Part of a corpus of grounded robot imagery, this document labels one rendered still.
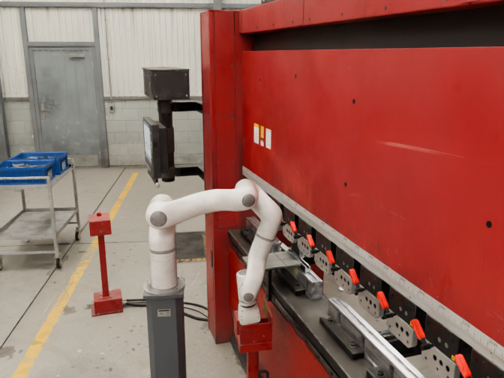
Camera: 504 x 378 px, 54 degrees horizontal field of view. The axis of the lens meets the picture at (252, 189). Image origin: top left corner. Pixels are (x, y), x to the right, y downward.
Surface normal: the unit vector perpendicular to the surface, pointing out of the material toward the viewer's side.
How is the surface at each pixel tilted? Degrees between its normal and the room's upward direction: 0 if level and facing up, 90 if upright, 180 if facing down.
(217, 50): 90
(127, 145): 90
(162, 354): 90
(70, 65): 90
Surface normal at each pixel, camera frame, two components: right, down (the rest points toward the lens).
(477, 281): -0.95, 0.08
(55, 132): 0.09, 0.26
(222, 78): 0.31, 0.25
